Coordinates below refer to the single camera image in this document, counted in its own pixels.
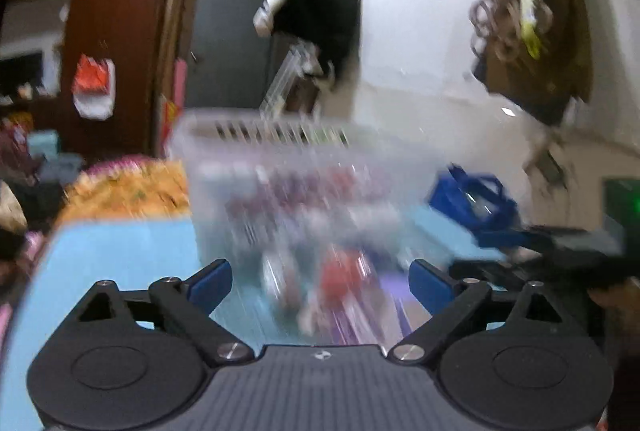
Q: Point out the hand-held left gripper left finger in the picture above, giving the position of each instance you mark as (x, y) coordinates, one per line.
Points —
(212, 285)

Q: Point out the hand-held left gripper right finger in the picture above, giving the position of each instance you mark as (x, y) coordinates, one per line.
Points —
(427, 282)

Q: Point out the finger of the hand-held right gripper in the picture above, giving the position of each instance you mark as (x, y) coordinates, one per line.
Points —
(525, 271)
(570, 241)

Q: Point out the white plastic lattice basket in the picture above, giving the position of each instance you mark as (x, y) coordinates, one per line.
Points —
(300, 171)

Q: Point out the person's right hand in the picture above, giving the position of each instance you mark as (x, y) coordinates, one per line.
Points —
(612, 297)

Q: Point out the black power adapter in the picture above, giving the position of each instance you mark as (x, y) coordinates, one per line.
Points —
(550, 163)

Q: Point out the blue tote bag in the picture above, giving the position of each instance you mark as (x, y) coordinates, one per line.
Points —
(470, 201)

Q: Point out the floral blanket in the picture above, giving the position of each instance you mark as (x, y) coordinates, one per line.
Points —
(130, 188)

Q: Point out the brown hanging bag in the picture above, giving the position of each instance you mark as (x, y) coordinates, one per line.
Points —
(560, 61)

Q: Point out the pink bottle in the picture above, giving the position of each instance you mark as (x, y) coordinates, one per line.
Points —
(181, 83)

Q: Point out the pile of dark clothes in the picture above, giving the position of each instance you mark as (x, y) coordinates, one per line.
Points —
(25, 191)

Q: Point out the teal box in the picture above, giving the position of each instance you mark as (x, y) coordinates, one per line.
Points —
(44, 143)

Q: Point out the metal crutches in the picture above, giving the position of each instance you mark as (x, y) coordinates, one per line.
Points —
(287, 76)

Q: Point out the orange and white plastic bag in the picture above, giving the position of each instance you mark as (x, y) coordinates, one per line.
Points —
(92, 86)

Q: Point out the grey metal door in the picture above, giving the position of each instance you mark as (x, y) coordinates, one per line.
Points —
(225, 36)

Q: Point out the black television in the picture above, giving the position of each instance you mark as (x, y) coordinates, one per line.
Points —
(22, 73)

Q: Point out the dark red wooden wardrobe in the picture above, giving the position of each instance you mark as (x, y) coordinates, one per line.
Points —
(115, 11)

